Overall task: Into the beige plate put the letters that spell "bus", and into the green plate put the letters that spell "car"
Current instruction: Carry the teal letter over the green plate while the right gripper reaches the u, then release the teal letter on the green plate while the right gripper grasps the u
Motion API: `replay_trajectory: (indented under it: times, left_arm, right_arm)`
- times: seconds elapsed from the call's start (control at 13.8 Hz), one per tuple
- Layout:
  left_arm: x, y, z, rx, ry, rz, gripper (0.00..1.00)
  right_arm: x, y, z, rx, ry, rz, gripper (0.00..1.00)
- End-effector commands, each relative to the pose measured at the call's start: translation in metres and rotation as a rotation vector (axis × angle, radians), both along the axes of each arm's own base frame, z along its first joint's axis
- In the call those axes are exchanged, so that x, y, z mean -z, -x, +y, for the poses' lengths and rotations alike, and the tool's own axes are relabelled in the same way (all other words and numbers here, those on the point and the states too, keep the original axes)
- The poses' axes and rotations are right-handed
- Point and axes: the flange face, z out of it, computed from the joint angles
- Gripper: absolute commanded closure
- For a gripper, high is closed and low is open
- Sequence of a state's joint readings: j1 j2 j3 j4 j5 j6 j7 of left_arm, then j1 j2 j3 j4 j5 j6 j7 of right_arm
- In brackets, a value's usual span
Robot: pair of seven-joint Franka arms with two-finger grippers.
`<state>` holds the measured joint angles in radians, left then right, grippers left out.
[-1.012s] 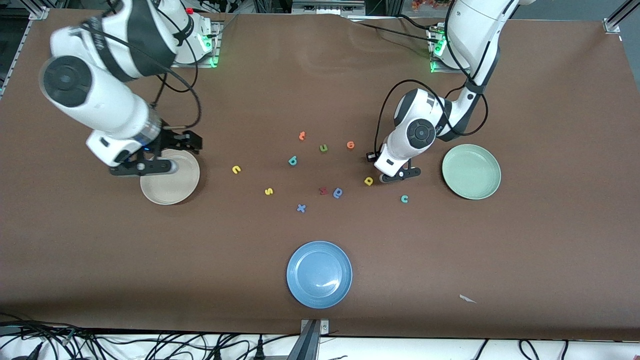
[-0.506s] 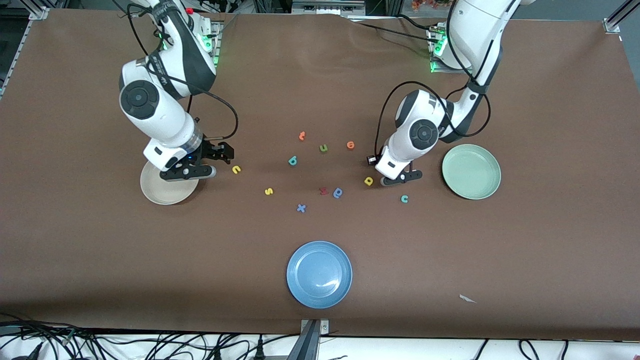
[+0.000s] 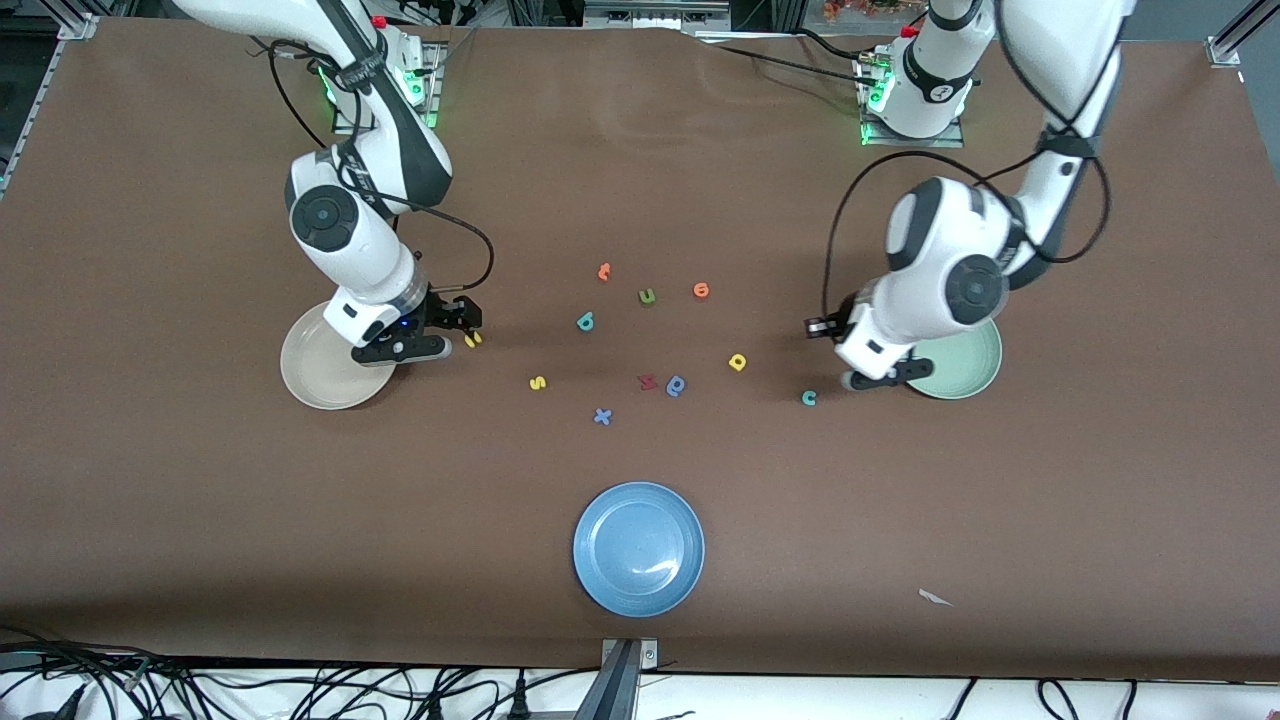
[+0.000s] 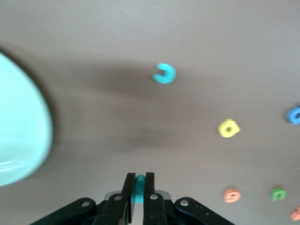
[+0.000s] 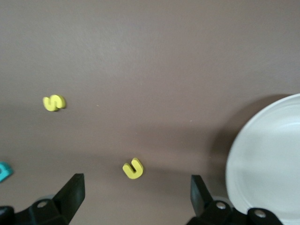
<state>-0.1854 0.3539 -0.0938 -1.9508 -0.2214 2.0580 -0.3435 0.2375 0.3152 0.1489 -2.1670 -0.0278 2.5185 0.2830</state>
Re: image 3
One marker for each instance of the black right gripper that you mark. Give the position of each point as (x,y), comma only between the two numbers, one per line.
(443,312)

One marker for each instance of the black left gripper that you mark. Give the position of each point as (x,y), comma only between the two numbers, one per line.
(846,319)

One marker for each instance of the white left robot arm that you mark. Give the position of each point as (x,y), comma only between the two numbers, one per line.
(930,240)

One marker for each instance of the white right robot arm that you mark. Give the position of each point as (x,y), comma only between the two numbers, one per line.
(345,225)

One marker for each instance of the green plate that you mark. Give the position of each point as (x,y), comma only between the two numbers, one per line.
(965,365)

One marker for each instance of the beige plate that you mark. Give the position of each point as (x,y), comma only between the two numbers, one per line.
(320,375)

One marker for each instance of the blue letter q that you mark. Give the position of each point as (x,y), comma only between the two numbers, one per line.
(677,390)

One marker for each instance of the blue plate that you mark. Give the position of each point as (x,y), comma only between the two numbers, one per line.
(638,550)

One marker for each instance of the white paper scrap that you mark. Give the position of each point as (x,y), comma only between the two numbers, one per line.
(935,598)

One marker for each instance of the brown table cover sheet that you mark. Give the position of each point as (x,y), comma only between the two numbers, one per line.
(200,500)

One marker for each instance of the orange background clutter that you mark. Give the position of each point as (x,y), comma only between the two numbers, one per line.
(860,8)

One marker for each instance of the grey power strip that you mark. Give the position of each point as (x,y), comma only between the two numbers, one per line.
(655,14)

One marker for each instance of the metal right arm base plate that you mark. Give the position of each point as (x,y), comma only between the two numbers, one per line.
(436,100)

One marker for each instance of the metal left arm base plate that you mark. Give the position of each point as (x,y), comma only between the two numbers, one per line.
(945,141)

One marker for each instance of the aluminium profile post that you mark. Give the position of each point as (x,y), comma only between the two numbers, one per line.
(620,685)

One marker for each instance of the aluminium side rail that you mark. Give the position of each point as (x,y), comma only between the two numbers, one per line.
(35,105)

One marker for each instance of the aluminium frame corner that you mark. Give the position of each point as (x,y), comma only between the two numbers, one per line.
(1225,48)
(78,27)

